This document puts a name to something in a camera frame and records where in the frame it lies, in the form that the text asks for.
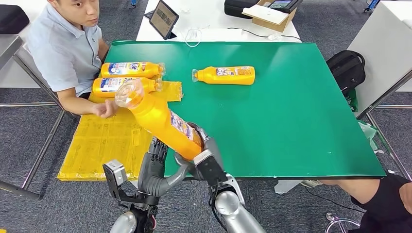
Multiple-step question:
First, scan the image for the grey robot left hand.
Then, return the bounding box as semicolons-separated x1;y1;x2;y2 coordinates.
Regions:
137;136;194;198

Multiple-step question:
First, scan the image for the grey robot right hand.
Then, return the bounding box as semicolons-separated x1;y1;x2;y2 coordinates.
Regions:
188;122;225;176

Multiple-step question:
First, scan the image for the orange detergent bottle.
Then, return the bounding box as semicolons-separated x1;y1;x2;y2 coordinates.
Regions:
101;62;165;80
191;66;256;86
92;77;163;99
115;79;204;162

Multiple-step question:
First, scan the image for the yellow taped cardboard mat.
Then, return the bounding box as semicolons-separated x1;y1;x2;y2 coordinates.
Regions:
57;74;184;182

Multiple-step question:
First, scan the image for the chrome chair base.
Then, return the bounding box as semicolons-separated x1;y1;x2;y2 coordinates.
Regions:
324;212;361;233

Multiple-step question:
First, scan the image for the white table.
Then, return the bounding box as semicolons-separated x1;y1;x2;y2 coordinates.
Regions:
136;0;302;43

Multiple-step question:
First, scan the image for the brown cardboard box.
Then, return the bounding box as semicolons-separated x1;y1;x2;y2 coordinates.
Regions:
242;0;297;33

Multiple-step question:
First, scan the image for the person in black shorts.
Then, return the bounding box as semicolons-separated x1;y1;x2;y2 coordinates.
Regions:
299;173;412;233

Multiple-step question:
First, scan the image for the black tablet on stand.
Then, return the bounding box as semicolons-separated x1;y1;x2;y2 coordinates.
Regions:
149;0;180;40

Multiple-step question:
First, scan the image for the black bag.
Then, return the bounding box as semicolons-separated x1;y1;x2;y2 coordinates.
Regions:
223;0;261;19

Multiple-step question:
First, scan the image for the green bag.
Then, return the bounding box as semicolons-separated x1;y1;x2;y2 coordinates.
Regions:
346;88;359;113

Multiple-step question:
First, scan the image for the seated person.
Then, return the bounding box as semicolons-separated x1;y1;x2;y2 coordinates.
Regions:
25;0;119;119

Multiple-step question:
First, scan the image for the translucent plastic bag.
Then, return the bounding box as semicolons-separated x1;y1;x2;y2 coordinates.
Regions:
358;119;384;154

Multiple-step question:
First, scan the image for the black backpack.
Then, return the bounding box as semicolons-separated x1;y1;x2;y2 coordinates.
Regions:
326;50;367;97

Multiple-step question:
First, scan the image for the dark device with screen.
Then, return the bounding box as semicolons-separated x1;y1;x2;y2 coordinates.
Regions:
267;0;303;14

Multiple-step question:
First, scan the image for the grey table with metal legs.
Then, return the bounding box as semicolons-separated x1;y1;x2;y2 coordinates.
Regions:
347;0;412;183

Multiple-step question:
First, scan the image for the black seat cushion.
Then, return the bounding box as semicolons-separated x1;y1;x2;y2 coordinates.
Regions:
0;4;30;35

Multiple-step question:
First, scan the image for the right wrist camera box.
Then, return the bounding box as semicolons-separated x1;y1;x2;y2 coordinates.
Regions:
192;149;228;188

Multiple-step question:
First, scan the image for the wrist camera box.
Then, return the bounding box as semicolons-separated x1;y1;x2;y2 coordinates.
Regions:
192;149;228;188
103;160;128;194

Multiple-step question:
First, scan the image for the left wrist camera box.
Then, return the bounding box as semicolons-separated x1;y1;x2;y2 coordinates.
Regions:
103;160;128;194

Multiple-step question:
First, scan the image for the white cable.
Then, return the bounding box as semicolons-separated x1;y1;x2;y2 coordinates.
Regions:
184;28;203;48

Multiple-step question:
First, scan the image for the black cable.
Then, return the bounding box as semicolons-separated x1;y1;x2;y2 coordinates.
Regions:
226;27;303;42

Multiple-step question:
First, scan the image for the metal table frame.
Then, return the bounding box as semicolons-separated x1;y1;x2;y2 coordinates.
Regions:
0;33;78;200

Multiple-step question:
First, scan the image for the blue metal frame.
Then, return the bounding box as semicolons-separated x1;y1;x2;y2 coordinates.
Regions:
364;0;381;13

